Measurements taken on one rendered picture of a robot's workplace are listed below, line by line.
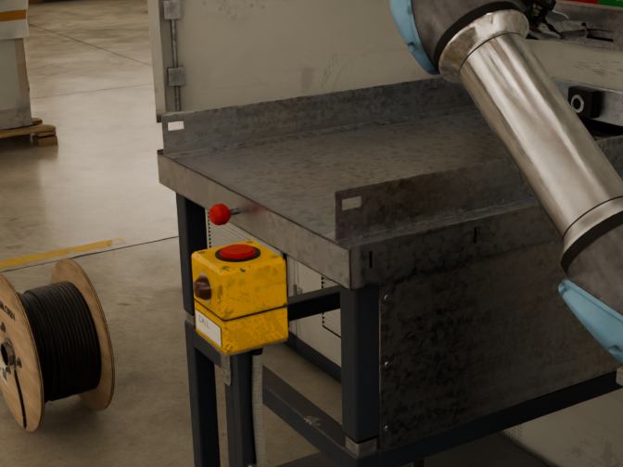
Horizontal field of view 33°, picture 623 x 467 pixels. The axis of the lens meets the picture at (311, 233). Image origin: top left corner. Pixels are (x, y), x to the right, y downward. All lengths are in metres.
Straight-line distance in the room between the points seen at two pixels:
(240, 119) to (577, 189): 0.89
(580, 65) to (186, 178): 0.75
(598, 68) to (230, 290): 1.03
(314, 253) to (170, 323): 1.91
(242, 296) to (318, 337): 1.75
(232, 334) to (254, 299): 0.04
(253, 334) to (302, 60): 1.07
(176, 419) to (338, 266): 1.43
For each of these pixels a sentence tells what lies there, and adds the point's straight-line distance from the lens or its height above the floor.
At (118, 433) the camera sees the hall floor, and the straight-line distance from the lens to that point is 2.70.
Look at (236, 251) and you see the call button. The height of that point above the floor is 0.91.
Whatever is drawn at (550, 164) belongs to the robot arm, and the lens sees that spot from 1.13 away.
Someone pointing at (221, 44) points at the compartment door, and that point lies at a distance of 2.12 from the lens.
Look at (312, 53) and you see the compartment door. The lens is 2.15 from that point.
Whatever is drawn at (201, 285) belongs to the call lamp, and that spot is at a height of 0.88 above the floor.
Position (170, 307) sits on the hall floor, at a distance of 3.41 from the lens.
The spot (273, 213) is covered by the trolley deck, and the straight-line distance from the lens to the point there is 1.49.
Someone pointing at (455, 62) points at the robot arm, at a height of 1.09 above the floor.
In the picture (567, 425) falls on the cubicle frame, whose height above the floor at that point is 0.26.
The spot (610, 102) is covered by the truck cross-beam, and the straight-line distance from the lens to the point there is 1.94.
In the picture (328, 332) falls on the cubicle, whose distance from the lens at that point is 2.81.
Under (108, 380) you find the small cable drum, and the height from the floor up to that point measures 0.14.
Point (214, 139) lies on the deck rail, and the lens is 1.86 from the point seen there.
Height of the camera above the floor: 1.29
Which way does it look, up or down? 19 degrees down
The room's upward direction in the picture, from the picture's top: 1 degrees counter-clockwise
